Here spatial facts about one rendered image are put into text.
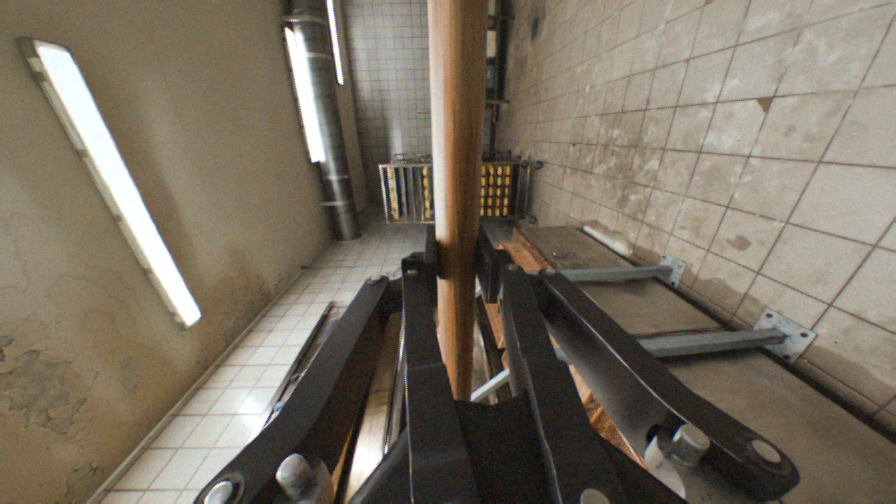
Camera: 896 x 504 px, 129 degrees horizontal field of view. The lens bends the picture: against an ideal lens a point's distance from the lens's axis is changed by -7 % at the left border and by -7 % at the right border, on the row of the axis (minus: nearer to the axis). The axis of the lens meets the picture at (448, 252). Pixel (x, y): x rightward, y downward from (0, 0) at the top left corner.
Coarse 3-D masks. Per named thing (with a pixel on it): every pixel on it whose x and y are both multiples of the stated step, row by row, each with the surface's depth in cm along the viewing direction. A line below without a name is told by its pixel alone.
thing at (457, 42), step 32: (448, 0) 11; (480, 0) 11; (448, 32) 11; (480, 32) 11; (448, 64) 12; (480, 64) 12; (448, 96) 12; (480, 96) 13; (448, 128) 13; (480, 128) 13; (448, 160) 14; (480, 160) 14; (448, 192) 14; (448, 224) 15; (448, 256) 16; (448, 288) 17; (448, 320) 19; (448, 352) 20
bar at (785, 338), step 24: (672, 264) 122; (480, 288) 121; (768, 312) 83; (696, 336) 79; (720, 336) 79; (744, 336) 78; (768, 336) 78; (792, 336) 77; (816, 336) 71; (792, 360) 77
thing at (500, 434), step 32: (480, 416) 6; (512, 416) 6; (480, 448) 6; (512, 448) 6; (608, 448) 6; (384, 480) 5; (480, 480) 5; (512, 480) 5; (544, 480) 5; (640, 480) 5
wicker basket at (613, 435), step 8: (600, 408) 71; (600, 416) 72; (608, 416) 73; (592, 424) 74; (600, 424) 75; (608, 424) 75; (600, 432) 77; (608, 432) 76; (616, 432) 77; (608, 440) 79; (616, 440) 79; (624, 440) 62; (624, 448) 80; (632, 448) 60; (632, 456) 77; (640, 456) 58; (640, 464) 56
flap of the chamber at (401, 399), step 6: (402, 360) 129; (402, 366) 125; (402, 372) 122; (402, 378) 119; (402, 384) 116; (402, 390) 113; (402, 396) 110; (402, 402) 109; (396, 408) 106; (402, 408) 107; (396, 414) 103; (402, 414) 105; (396, 420) 101; (402, 420) 104; (396, 426) 99; (402, 426) 102; (396, 432) 96; (396, 438) 94
